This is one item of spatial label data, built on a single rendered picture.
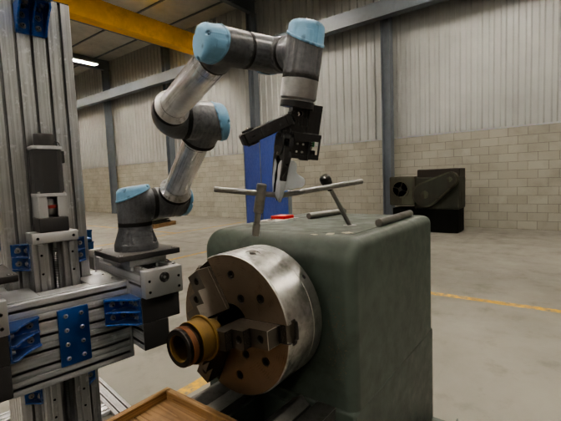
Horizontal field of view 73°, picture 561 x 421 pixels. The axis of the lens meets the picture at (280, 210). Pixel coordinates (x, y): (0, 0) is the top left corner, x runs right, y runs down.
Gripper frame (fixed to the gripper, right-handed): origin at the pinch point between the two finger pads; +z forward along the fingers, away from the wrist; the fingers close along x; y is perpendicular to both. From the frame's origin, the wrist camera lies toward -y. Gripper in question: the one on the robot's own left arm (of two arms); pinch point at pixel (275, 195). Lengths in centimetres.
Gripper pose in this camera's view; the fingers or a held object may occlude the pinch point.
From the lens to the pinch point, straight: 82.8
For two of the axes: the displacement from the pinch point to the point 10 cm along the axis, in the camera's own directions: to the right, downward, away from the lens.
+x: -2.4, -2.3, 9.4
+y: 9.6, 0.7, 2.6
